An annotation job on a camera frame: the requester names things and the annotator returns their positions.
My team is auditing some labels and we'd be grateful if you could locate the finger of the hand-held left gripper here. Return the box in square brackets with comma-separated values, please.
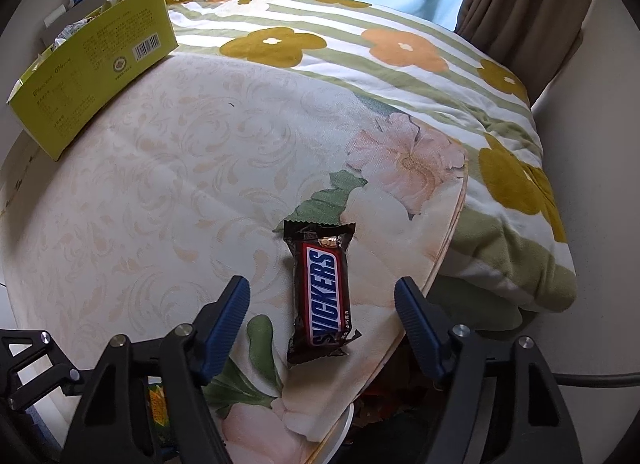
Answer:
[0, 328, 85, 411]

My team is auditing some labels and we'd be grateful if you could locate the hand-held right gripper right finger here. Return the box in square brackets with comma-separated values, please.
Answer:
[394, 277, 583, 464]

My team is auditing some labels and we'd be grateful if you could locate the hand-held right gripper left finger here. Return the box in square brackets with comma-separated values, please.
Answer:
[62, 275, 251, 464]

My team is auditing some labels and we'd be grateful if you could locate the brown chocolate bar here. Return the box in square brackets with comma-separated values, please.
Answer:
[274, 218, 362, 366]

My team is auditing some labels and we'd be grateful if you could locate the green cardboard box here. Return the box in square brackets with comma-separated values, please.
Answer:
[6, 0, 180, 161]

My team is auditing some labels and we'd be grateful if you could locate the yellow green snack packet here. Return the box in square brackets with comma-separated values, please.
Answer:
[145, 379, 177, 450]

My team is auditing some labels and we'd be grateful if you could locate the white round table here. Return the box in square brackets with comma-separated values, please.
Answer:
[305, 401, 357, 464]

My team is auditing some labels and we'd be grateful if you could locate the beige floral tablecloth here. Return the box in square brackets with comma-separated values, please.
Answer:
[0, 52, 469, 457]

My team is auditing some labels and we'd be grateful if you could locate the floral striped blanket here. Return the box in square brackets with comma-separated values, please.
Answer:
[162, 0, 579, 330]

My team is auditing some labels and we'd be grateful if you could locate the white green snack packet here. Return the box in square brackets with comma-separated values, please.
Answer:
[52, 18, 97, 46]

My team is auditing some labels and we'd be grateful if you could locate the brown curtain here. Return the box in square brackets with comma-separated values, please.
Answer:
[455, 0, 601, 101]

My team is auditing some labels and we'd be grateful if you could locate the grey cable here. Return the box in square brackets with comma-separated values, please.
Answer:
[550, 371, 640, 390]

